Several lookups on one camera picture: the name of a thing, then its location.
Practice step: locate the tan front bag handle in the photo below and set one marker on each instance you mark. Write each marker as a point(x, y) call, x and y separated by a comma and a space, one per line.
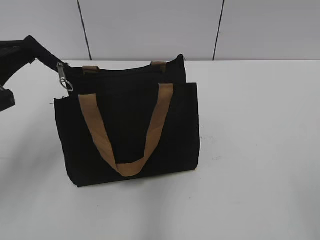
point(94, 121)

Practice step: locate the tan rear bag handle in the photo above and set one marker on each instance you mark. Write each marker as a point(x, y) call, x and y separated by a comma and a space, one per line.
point(154, 65)

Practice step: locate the black canvas tote bag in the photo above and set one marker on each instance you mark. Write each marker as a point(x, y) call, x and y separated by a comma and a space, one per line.
point(126, 103)

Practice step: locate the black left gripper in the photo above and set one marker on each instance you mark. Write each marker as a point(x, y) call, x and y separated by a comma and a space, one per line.
point(13, 57)

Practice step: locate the tan bag handle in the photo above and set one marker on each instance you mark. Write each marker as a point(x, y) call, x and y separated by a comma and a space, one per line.
point(154, 65)
point(94, 121)

